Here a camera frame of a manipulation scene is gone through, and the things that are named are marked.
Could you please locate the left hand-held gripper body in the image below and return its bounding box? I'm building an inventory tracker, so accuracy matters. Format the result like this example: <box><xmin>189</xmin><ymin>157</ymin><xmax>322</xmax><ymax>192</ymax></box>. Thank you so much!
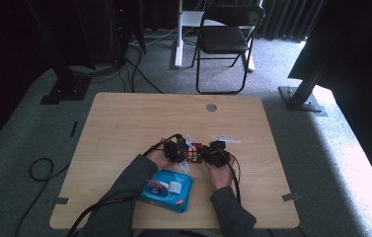
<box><xmin>162</xmin><ymin>133</ymin><xmax>194</xmax><ymax>164</ymax></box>

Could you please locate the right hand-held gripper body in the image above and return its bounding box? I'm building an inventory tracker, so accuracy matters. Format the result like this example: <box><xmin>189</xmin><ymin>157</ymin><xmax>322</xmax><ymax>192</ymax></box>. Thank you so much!
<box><xmin>207</xmin><ymin>133</ymin><xmax>241</xmax><ymax>169</ymax></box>

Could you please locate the multicoloured puzzle cube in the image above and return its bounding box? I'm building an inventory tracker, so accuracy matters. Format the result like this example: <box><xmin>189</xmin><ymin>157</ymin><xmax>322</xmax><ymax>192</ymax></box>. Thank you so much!
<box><xmin>186</xmin><ymin>142</ymin><xmax>204</xmax><ymax>165</ymax></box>

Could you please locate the white wet wipe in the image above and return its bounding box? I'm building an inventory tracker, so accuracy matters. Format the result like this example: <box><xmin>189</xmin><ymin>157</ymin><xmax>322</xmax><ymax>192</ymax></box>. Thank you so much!
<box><xmin>173</xmin><ymin>160</ymin><xmax>192</xmax><ymax>175</ymax></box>

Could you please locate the blue wet wipes pack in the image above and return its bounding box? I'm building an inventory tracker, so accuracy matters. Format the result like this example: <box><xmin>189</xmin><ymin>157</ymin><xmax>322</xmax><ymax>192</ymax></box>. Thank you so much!
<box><xmin>136</xmin><ymin>168</ymin><xmax>194</xmax><ymax>214</ymax></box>

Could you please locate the person's left hand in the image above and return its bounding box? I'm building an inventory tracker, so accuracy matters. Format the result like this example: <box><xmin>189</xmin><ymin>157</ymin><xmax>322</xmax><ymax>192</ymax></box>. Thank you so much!
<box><xmin>146</xmin><ymin>137</ymin><xmax>175</xmax><ymax>172</ymax></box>

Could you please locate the person's right hand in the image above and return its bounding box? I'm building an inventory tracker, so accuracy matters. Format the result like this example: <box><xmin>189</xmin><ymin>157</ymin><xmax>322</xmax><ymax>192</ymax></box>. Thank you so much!
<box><xmin>204</xmin><ymin>153</ymin><xmax>236</xmax><ymax>192</ymax></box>

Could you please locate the black tape strip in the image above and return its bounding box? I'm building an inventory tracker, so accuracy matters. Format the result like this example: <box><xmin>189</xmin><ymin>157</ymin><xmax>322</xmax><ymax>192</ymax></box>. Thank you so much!
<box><xmin>69</xmin><ymin>120</ymin><xmax>79</xmax><ymax>138</ymax></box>

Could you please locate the black folding chair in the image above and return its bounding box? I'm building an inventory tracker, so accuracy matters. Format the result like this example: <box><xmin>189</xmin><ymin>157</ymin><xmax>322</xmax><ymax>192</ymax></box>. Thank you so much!
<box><xmin>190</xmin><ymin>3</ymin><xmax>266</xmax><ymax>96</ymax></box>

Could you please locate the black stand with square base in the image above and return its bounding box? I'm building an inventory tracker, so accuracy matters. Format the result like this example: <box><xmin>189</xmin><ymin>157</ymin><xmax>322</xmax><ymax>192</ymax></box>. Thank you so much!
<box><xmin>25</xmin><ymin>0</ymin><xmax>93</xmax><ymax>106</ymax></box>

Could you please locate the dark equipment tower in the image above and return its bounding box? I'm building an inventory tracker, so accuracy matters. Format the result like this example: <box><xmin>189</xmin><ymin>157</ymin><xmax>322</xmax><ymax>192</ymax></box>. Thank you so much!
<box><xmin>107</xmin><ymin>0</ymin><xmax>147</xmax><ymax>65</ymax></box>

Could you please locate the dark pleated curtain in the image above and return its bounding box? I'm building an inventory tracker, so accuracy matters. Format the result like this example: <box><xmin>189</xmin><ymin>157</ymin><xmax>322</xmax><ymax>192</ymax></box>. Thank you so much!
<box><xmin>258</xmin><ymin>0</ymin><xmax>327</xmax><ymax>43</ymax></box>

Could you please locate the right hand-held gripper black cable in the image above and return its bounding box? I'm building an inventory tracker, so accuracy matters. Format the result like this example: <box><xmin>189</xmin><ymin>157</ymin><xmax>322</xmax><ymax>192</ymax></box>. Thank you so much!
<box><xmin>219</xmin><ymin>147</ymin><xmax>243</xmax><ymax>205</ymax></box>

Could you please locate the hand-held gripper black cable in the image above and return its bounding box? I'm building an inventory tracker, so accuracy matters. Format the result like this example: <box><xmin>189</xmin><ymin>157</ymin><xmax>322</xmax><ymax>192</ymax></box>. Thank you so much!
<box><xmin>66</xmin><ymin>132</ymin><xmax>180</xmax><ymax>237</ymax></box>
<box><xmin>219</xmin><ymin>147</ymin><xmax>243</xmax><ymax>205</ymax></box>

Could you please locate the black post with base plate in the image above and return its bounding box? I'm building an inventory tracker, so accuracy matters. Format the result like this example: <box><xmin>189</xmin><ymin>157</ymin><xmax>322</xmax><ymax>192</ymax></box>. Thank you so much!
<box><xmin>277</xmin><ymin>55</ymin><xmax>329</xmax><ymax>118</ymax></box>

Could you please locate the left hand-held gripper black cable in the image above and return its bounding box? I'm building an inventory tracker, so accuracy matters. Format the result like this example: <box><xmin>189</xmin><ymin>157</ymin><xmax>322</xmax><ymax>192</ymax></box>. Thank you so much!
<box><xmin>66</xmin><ymin>132</ymin><xmax>180</xmax><ymax>237</ymax></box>

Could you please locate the black looped floor cable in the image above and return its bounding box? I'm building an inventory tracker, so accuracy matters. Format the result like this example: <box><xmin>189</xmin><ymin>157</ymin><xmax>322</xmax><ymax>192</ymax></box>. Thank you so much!
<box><xmin>13</xmin><ymin>157</ymin><xmax>72</xmax><ymax>237</ymax></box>

